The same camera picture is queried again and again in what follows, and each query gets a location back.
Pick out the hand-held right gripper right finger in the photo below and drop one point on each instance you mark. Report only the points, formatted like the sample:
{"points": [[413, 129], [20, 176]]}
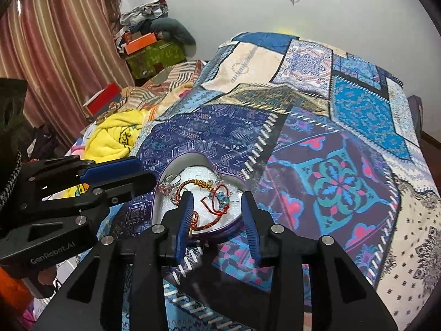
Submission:
{"points": [[249, 220]]}

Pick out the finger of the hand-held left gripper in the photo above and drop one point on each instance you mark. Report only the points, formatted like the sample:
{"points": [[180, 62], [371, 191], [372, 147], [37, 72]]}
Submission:
{"points": [[127, 186], [110, 169]]}

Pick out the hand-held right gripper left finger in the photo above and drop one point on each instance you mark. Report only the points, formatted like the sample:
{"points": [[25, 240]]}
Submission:
{"points": [[184, 227]]}

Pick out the heart-shaped tin box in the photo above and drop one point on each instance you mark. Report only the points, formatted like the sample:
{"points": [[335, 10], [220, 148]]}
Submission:
{"points": [[193, 169]]}

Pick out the yellow cloth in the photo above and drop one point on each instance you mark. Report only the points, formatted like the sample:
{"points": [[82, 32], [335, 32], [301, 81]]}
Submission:
{"points": [[113, 134]]}

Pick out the orange cloth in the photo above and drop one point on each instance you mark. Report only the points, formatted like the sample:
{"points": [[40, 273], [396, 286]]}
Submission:
{"points": [[12, 284]]}

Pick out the dark clothes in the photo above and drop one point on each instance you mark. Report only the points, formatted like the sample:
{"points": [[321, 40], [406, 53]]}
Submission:
{"points": [[44, 141]]}

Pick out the red and white box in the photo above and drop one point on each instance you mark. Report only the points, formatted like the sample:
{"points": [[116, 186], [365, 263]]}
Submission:
{"points": [[101, 98]]}

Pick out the striped orange blanket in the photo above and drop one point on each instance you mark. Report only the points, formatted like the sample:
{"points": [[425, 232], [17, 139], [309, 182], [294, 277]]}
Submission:
{"points": [[162, 86]]}

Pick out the patchwork printed blanket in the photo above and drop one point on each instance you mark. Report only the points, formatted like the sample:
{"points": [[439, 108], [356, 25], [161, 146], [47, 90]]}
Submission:
{"points": [[327, 144]]}

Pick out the green patterned box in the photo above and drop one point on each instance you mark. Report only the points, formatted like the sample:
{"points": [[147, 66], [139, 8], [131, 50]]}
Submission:
{"points": [[155, 58]]}

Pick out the orange box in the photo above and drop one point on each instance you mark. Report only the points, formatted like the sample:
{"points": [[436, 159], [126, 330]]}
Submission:
{"points": [[141, 43]]}

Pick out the striped pink curtain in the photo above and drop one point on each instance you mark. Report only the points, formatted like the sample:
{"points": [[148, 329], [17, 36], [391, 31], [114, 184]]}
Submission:
{"points": [[58, 41]]}

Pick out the pile of clothes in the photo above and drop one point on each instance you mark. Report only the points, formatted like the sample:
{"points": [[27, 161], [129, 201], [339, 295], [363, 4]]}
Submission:
{"points": [[141, 15]]}

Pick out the yellow object behind bed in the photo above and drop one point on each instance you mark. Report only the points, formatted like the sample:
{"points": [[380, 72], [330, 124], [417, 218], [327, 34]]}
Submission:
{"points": [[286, 31]]}

